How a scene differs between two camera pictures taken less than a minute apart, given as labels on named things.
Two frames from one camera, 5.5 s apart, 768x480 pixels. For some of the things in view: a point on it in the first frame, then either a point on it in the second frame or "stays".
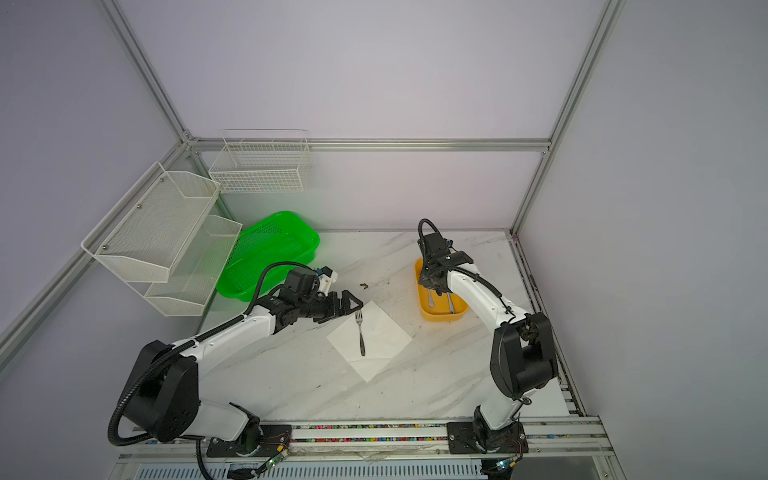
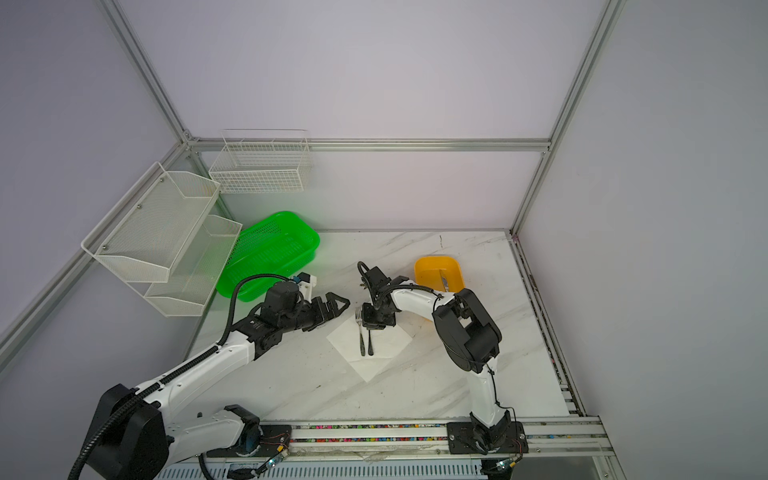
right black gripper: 422,279 -> 369,323
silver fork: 359,320 stays
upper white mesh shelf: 147,234 stays
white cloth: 383,339 stays
